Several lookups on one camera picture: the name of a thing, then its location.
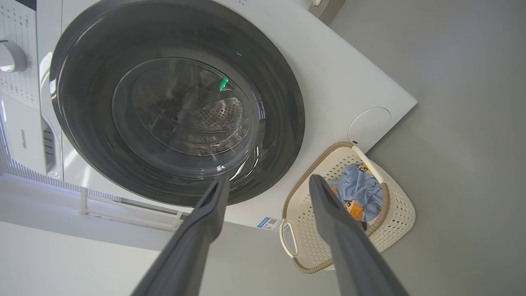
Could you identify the white control knob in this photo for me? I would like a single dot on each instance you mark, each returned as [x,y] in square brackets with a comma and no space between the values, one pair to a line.
[14,53]

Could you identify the white metal railing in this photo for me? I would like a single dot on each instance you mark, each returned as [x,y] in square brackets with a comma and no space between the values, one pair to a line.
[123,209]

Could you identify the grey washing machine door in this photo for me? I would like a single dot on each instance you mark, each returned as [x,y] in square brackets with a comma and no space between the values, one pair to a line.
[90,123]

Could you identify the blue cartoon print garment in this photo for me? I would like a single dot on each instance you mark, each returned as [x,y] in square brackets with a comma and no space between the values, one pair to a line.
[361,189]

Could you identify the round white filter cover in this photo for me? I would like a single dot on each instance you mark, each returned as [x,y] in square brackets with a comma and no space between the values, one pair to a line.
[369,126]

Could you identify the cream perforated laundry basket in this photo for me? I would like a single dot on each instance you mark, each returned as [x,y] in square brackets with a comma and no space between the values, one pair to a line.
[394,213]

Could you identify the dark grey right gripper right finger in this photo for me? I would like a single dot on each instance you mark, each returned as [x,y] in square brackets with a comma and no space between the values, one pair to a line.
[349,246]

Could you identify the blue white energy label sticker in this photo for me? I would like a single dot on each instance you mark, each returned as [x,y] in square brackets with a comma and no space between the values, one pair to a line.
[269,224]

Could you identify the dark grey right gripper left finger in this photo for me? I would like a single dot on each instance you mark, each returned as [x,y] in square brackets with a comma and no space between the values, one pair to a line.
[189,246]

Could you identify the white front-load washing machine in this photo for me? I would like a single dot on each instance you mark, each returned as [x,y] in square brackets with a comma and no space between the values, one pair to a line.
[328,70]

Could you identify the white detergent drawer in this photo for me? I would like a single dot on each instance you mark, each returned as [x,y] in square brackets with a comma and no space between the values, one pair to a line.
[24,139]

